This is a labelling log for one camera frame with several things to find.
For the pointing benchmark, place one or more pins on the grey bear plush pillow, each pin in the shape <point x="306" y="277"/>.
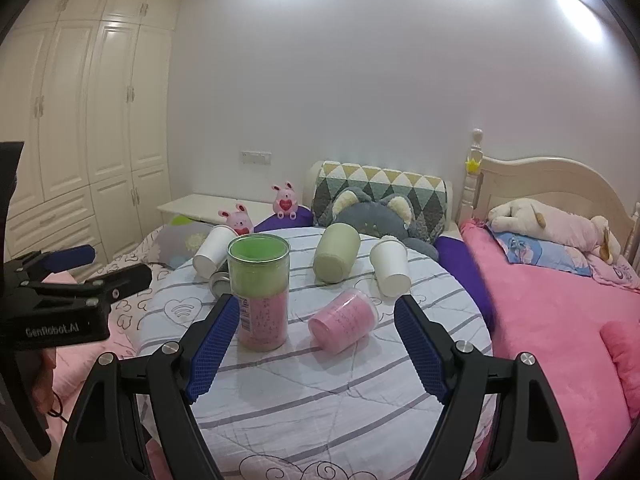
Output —
<point x="375" y="215"/>

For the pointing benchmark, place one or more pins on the grey flower print pillow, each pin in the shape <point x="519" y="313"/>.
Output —
<point x="175" y="242"/>

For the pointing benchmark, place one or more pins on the person's left hand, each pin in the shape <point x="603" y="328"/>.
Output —
<point x="45" y="380"/>

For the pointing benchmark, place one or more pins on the pink printed pillow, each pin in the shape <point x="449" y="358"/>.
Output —
<point x="617" y="272"/>

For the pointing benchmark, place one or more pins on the cream wooden bed headboard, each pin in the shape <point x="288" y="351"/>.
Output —
<point x="540" y="182"/>

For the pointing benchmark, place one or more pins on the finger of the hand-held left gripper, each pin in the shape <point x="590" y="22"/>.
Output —
<point x="70" y="255"/>
<point x="125" y="277"/>

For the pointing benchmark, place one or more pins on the cream nightstand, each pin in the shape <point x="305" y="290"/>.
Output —
<point x="210" y="205"/>

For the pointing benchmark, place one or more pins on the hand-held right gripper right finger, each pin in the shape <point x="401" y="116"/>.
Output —
<point x="422" y="347"/>

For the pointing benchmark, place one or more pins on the white wall socket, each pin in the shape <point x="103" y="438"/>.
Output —
<point x="256" y="157"/>

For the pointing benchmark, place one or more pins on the pink bunny plush toy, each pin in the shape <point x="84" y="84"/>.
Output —
<point x="237" y="220"/>
<point x="285" y="202"/>

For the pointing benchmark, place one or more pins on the pink fleece blanket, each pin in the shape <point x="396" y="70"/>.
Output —
<point x="540" y="320"/>

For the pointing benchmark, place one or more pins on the silver metal cup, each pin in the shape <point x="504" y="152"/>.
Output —
<point x="220" y="285"/>

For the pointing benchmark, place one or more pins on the pink plastic cup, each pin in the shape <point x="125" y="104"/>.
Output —
<point x="342" y="322"/>

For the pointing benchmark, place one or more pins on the tall clear green pink cup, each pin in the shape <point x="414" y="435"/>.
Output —
<point x="260" y="290"/>

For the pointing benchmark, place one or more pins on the green plastic cup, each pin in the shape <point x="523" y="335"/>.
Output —
<point x="335" y="252"/>

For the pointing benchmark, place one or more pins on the pink bedsheet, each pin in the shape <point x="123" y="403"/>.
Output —
<point x="75" y="375"/>

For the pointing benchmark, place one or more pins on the white paper cup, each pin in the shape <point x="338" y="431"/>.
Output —
<point x="212" y="252"/>
<point x="392" y="267"/>

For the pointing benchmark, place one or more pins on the white heart print bedsheet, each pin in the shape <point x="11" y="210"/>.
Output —
<point x="127" y="320"/>

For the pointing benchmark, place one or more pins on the cream wardrobe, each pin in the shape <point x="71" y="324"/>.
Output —
<point x="75" y="110"/>

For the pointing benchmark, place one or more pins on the pink plush cushion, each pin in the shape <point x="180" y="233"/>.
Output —
<point x="625" y="360"/>

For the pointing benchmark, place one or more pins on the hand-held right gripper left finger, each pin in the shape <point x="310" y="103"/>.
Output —
<point x="212" y="347"/>

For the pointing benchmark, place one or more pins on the blue printed pillow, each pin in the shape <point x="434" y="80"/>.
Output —
<point x="540" y="255"/>

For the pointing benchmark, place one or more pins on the triangle pattern headboard cushion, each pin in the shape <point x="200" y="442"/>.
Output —
<point x="390" y="180"/>

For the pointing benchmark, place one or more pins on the yellow star sticker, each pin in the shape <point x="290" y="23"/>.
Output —
<point x="471" y="164"/>

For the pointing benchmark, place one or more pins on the white plush dog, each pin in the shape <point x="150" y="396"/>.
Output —
<point x="550" y="222"/>

